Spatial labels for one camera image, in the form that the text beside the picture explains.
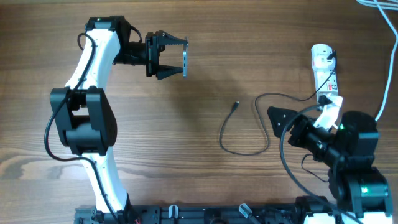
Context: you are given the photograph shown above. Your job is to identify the white power strip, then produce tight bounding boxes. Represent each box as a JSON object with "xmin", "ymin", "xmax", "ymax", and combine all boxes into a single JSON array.
[{"xmin": 311, "ymin": 44, "xmax": 338, "ymax": 101}]

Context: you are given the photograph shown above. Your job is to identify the white cables at corner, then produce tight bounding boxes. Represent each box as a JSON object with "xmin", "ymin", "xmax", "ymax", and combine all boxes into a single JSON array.
[{"xmin": 356, "ymin": 0, "xmax": 398, "ymax": 12}]

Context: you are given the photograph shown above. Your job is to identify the white power strip cord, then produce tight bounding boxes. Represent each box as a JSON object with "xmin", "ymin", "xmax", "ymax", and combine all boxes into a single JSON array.
[{"xmin": 374, "ymin": 0, "xmax": 398, "ymax": 123}]

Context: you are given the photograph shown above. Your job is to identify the smartphone with teal screen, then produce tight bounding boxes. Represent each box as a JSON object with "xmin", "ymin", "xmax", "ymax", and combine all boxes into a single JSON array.
[{"xmin": 182, "ymin": 36, "xmax": 188, "ymax": 78}]

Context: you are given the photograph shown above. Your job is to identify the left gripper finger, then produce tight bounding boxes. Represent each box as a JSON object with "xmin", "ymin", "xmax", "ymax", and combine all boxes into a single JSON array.
[
  {"xmin": 157, "ymin": 65, "xmax": 183, "ymax": 80},
  {"xmin": 161, "ymin": 32, "xmax": 188, "ymax": 45}
]

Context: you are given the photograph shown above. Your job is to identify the white USB charger plug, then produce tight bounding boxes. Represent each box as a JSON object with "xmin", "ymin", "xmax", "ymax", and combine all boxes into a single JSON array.
[{"xmin": 312, "ymin": 55, "xmax": 336, "ymax": 72}]

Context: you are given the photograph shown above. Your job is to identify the black USB charging cable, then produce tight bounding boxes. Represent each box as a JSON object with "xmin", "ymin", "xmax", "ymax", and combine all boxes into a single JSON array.
[{"xmin": 219, "ymin": 49, "xmax": 338, "ymax": 156}]

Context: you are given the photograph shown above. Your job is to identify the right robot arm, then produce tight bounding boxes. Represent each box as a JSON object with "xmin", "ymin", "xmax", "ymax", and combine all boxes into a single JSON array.
[{"xmin": 267, "ymin": 106, "xmax": 393, "ymax": 223}]

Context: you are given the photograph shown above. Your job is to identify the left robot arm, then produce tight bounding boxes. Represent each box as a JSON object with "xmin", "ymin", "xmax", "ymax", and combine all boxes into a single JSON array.
[{"xmin": 44, "ymin": 16, "xmax": 188, "ymax": 223}]

